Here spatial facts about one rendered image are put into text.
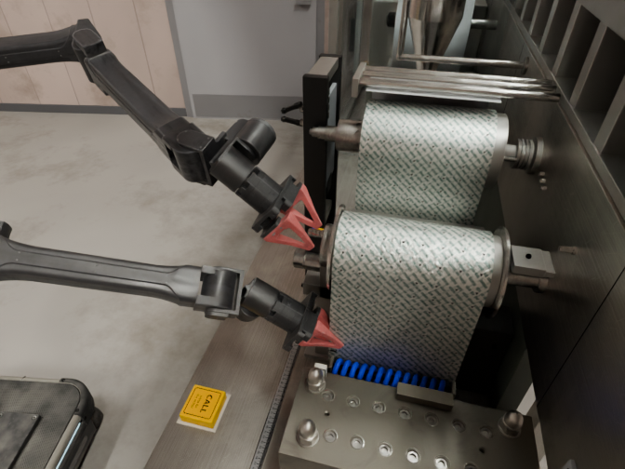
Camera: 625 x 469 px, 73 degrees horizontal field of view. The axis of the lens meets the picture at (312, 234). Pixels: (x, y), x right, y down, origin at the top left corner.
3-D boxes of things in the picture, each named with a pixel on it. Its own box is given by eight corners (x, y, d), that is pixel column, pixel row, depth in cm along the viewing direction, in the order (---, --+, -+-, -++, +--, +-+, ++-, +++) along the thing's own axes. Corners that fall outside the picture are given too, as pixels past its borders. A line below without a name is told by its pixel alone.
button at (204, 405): (196, 390, 90) (194, 383, 88) (227, 397, 89) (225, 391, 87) (180, 421, 85) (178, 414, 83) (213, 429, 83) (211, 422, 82)
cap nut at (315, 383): (308, 373, 78) (308, 359, 75) (327, 378, 77) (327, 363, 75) (302, 391, 75) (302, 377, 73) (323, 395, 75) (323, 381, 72)
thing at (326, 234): (327, 250, 78) (329, 215, 74) (338, 252, 78) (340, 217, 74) (318, 274, 72) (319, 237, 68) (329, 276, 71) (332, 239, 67)
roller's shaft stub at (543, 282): (492, 273, 71) (498, 252, 68) (537, 279, 69) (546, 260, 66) (494, 291, 67) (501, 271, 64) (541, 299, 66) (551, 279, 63)
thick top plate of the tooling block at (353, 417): (303, 384, 83) (303, 367, 79) (521, 433, 76) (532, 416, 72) (279, 468, 71) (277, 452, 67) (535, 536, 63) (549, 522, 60)
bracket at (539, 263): (507, 251, 68) (511, 242, 66) (546, 258, 67) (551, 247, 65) (511, 273, 64) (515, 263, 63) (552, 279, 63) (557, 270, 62)
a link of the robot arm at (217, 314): (205, 314, 70) (213, 264, 73) (195, 325, 80) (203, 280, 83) (274, 324, 74) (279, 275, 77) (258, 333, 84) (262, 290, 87)
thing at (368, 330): (328, 358, 83) (331, 292, 71) (452, 384, 78) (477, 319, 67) (327, 360, 82) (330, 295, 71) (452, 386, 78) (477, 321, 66)
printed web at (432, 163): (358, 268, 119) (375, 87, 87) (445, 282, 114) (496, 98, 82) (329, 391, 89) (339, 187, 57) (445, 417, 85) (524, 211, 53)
